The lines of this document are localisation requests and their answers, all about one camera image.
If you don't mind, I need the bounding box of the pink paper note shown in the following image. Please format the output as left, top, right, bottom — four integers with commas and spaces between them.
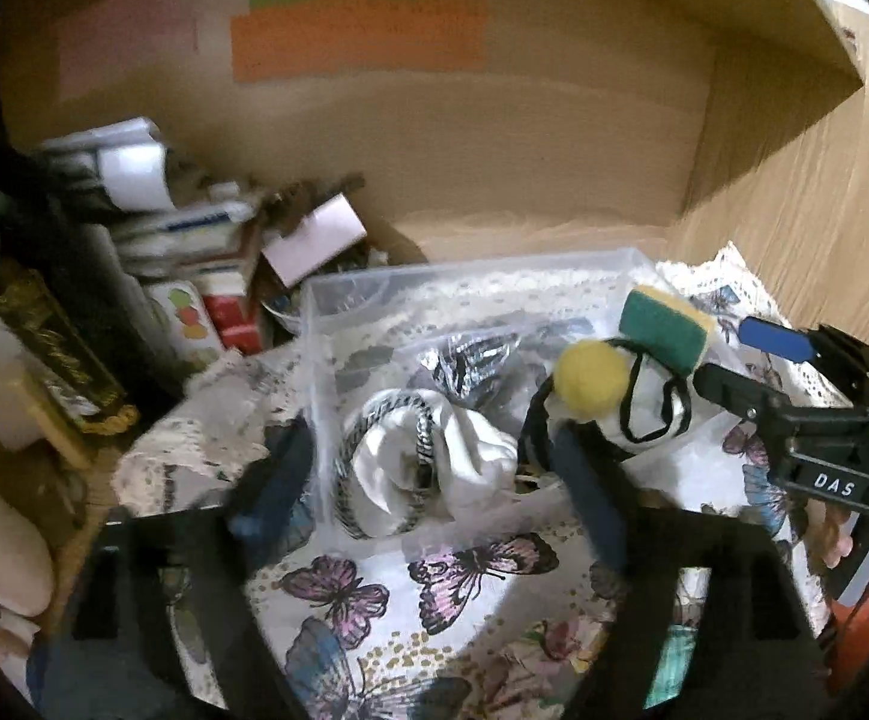
57, 0, 199, 101

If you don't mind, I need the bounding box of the orange paper strip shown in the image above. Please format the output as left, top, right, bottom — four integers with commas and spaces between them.
229, 0, 487, 83

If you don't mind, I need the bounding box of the striped scrunchie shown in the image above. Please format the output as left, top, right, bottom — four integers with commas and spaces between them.
418, 332, 519, 410

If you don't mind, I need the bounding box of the yellow green sponge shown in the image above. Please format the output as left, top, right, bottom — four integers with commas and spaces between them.
618, 284, 716, 377

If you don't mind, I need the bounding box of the dark wine bottle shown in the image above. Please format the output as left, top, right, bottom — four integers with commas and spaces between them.
0, 104, 140, 437

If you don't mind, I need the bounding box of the black white fabric item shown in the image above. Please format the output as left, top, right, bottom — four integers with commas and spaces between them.
329, 337, 693, 539

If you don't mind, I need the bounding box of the person's hand on gripper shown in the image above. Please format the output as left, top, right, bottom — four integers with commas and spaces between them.
804, 499, 853, 569

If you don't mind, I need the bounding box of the pile of books and boxes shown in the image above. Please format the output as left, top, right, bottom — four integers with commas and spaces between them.
36, 117, 371, 362

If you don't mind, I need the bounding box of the clear plastic box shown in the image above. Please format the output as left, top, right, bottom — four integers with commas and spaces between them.
301, 247, 670, 544

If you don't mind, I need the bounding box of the butterfly print cloth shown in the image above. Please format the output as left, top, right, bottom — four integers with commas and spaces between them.
112, 245, 833, 718

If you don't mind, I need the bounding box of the yellow soft ball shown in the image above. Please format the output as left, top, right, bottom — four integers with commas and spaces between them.
553, 340, 631, 421

